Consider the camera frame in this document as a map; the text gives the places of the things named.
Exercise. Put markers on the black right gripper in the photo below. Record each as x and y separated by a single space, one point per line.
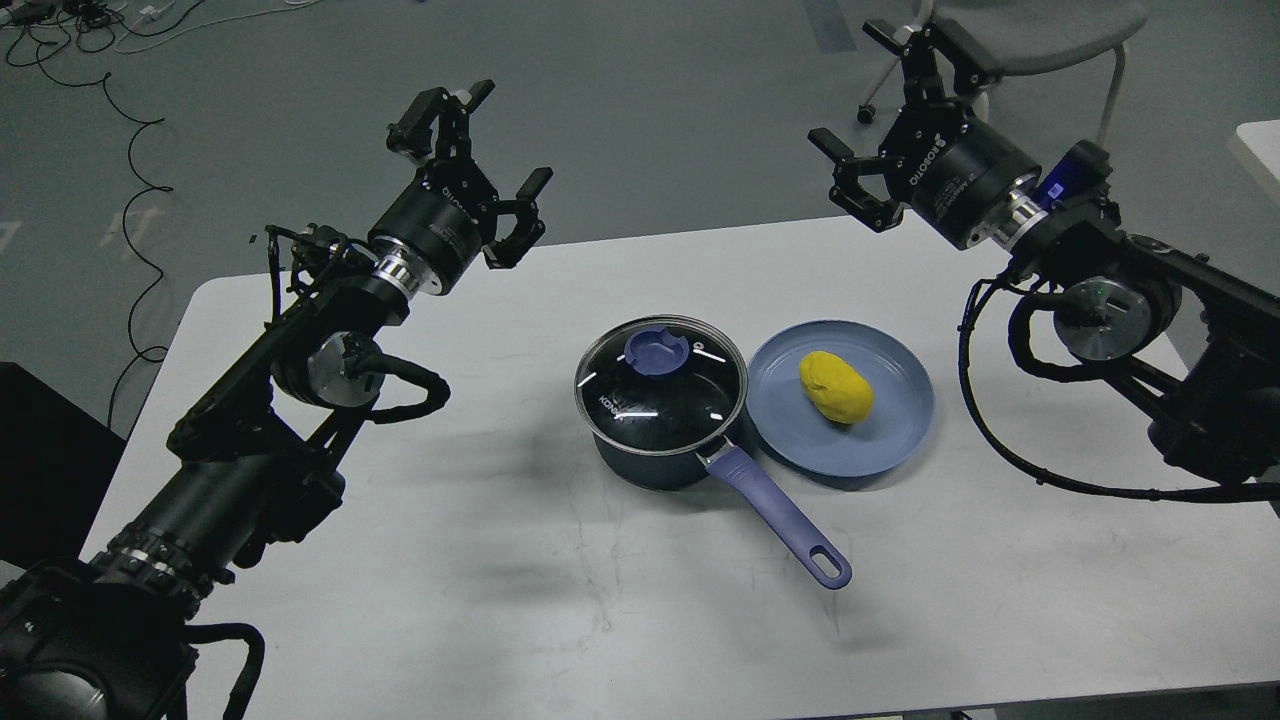
951 168

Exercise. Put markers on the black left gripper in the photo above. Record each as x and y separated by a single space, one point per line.
450 209

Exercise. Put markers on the yellow potato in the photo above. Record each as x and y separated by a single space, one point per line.
835 388

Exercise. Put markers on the glass lid with purple knob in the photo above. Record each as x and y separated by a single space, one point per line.
661 385

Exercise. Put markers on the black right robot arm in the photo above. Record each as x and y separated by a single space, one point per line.
1193 348

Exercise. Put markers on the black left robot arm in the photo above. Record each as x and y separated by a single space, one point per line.
259 452

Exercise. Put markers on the grey office chair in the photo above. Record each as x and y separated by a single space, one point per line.
1031 38

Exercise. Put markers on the blue plate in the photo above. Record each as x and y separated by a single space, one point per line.
792 428

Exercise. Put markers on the white table at right edge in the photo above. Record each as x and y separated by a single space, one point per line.
1256 146

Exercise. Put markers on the black box at left edge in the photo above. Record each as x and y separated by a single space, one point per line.
57 463

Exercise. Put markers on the dark pot with purple handle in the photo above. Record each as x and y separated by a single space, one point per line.
725 459

